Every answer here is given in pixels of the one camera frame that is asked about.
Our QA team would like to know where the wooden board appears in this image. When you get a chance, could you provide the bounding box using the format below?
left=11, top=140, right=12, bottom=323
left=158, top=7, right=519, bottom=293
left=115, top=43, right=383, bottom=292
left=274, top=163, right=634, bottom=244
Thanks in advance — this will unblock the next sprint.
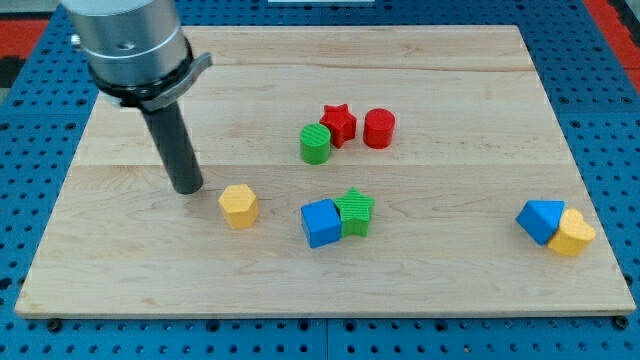
left=15, top=25, right=636, bottom=319

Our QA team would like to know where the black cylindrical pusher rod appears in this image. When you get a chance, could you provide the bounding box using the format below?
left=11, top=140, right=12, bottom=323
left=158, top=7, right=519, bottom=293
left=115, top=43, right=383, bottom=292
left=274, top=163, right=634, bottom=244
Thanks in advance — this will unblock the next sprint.
left=142, top=102, right=203, bottom=194

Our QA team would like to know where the red cylinder block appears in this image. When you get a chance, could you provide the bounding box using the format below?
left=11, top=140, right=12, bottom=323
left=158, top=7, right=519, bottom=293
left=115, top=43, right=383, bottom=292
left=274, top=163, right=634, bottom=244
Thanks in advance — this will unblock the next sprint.
left=363, top=108, right=396, bottom=149

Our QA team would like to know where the blue triangle block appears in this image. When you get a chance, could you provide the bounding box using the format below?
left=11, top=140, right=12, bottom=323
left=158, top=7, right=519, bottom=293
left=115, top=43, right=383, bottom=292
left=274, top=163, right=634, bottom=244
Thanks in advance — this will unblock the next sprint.
left=515, top=200, right=565, bottom=246

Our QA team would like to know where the yellow heart block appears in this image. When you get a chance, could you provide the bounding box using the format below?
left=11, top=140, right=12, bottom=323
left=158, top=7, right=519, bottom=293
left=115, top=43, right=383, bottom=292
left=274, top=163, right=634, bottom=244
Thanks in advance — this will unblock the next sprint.
left=547, top=208, right=597, bottom=257

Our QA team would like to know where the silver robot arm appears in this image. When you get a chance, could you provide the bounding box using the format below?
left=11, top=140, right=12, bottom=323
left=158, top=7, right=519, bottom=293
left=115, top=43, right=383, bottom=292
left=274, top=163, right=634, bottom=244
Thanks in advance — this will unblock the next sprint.
left=61, top=0, right=212, bottom=194

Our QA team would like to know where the yellow hexagon block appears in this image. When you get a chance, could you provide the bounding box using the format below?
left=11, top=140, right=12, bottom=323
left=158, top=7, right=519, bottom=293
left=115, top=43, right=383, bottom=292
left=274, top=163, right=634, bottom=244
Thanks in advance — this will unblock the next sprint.
left=218, top=184, right=259, bottom=229

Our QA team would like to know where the green star block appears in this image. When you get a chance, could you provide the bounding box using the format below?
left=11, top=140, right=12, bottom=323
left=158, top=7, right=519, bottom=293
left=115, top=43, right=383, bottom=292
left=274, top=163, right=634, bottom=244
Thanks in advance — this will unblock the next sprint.
left=333, top=187, right=375, bottom=237

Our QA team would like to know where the blue cube block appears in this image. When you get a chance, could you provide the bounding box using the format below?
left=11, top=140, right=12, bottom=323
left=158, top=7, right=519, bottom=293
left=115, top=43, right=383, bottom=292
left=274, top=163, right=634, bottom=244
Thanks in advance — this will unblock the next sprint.
left=301, top=199, right=342, bottom=248

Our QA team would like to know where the red star block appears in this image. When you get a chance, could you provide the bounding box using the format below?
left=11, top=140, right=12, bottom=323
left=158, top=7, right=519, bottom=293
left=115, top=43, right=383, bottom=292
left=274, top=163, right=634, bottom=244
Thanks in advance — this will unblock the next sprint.
left=320, top=104, right=357, bottom=148

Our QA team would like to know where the green cylinder block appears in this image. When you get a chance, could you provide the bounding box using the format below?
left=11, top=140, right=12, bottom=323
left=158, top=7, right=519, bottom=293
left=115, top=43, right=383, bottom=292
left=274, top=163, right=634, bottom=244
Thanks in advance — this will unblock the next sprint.
left=299, top=123, right=331, bottom=165

